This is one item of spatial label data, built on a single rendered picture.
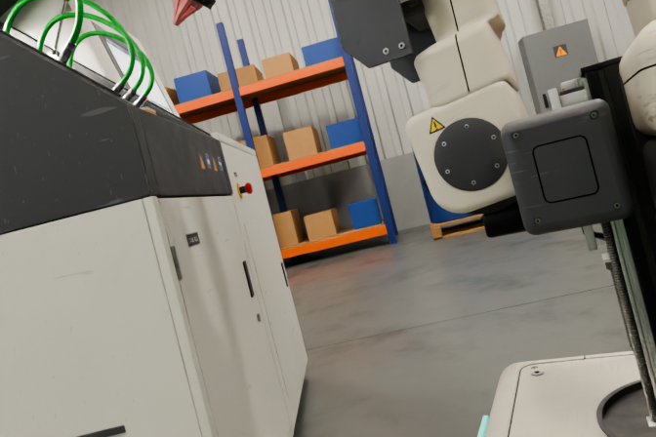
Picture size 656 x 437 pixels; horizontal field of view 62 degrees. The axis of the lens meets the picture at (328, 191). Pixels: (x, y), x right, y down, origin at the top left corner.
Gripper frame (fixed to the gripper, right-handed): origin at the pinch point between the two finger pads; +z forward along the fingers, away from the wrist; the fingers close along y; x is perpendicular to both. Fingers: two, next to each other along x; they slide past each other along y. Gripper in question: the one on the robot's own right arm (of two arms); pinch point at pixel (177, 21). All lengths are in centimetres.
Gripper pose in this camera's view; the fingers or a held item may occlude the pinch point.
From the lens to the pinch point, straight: 143.3
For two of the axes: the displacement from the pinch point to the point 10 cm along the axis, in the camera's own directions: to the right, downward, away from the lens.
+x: -2.9, 0.7, -9.5
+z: -5.0, 8.4, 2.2
